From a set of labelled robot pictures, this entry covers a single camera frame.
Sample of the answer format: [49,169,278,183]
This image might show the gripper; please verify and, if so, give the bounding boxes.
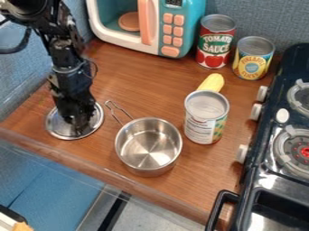
[47,68,99,135]

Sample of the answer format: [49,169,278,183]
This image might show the silver lid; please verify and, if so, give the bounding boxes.
[43,101,106,141]

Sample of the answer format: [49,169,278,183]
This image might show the silver pot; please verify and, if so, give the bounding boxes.
[103,99,184,178]

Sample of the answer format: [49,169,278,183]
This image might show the toy microwave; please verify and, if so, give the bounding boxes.
[84,0,208,59]

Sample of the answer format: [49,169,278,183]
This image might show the white and green can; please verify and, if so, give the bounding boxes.
[183,89,231,145]

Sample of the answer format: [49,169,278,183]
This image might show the yellow toy corn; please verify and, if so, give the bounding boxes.
[195,72,226,93]

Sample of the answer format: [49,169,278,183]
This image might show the red tomato sauce can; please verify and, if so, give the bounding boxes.
[195,14,239,69]

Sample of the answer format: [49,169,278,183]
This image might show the yellow pineapple can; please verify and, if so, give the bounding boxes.
[231,35,276,81]

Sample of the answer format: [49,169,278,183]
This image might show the toy stove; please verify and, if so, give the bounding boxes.
[203,42,309,231]

